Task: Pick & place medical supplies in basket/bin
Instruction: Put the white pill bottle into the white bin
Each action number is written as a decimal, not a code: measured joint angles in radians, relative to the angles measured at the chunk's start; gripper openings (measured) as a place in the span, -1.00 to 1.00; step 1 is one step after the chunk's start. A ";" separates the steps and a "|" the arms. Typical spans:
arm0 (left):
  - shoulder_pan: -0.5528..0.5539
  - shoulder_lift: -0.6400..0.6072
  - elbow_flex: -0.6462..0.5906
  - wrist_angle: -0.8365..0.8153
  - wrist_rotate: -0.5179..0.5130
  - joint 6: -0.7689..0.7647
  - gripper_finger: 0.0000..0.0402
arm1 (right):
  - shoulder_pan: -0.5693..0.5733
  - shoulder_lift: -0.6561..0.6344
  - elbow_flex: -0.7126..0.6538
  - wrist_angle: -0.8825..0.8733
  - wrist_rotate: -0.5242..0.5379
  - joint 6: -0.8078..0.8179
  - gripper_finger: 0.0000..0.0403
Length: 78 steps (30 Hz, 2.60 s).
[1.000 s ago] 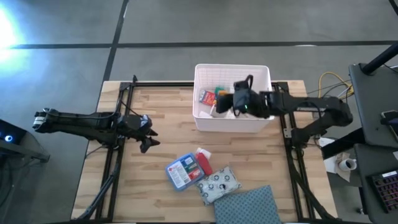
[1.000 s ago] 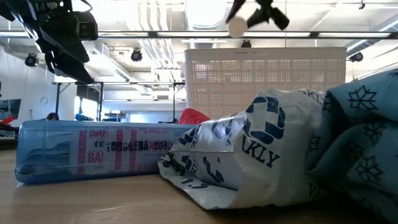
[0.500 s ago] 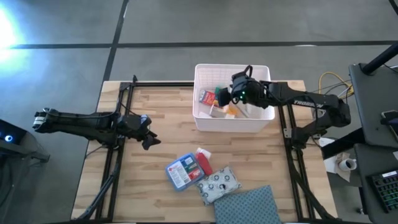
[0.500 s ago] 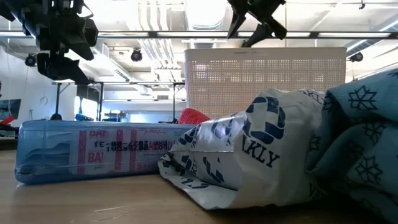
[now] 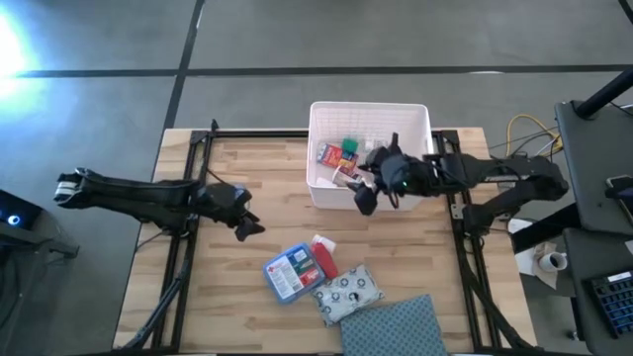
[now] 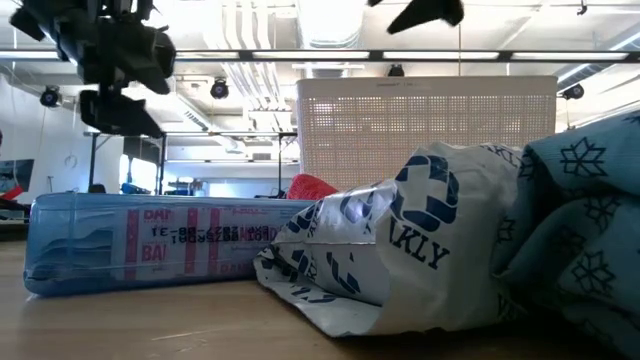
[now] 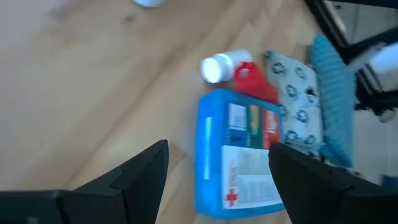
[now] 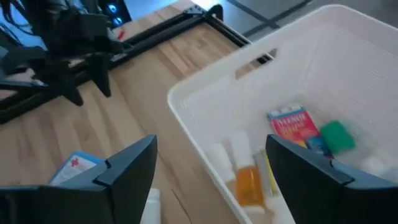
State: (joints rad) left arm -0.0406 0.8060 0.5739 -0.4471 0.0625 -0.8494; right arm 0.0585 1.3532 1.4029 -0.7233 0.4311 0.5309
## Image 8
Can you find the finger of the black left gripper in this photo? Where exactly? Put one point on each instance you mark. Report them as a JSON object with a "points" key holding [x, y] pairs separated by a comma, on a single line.
{"points": [[100, 73], [72, 87]]}

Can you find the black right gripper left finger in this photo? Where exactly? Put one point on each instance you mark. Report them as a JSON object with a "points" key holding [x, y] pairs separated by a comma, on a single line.
{"points": [[93, 199]]}

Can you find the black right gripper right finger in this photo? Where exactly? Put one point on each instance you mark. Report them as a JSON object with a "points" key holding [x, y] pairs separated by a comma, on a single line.
{"points": [[326, 196]]}

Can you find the blue first aid kit box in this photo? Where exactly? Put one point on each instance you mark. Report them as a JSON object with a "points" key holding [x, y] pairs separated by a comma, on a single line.
{"points": [[74, 168]]}

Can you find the small green container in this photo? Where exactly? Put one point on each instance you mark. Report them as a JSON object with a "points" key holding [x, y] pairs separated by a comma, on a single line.
{"points": [[337, 137]]}

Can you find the silver foil packet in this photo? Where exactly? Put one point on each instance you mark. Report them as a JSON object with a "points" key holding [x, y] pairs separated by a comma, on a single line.
{"points": [[261, 174]]}

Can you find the orange pill bottle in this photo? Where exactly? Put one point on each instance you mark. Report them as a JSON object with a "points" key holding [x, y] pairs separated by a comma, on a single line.
{"points": [[250, 186]]}

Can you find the small white bottle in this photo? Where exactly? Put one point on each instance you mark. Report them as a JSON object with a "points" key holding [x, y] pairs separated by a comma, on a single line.
{"points": [[220, 161]]}

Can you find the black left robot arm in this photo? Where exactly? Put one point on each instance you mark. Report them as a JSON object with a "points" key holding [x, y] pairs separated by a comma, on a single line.
{"points": [[21, 59]]}

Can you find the white perforated plastic basket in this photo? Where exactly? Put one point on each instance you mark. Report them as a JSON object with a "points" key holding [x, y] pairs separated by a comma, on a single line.
{"points": [[311, 62]]}

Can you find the black device with blue lights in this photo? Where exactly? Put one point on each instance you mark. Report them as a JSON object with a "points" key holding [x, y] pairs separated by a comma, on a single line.
{"points": [[124, 9]]}

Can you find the white squeeze tube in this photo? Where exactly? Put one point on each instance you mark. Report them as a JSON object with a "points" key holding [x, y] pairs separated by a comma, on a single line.
{"points": [[152, 208]]}

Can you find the black metal table frame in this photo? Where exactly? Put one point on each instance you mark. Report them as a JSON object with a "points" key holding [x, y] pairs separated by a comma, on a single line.
{"points": [[161, 35]]}

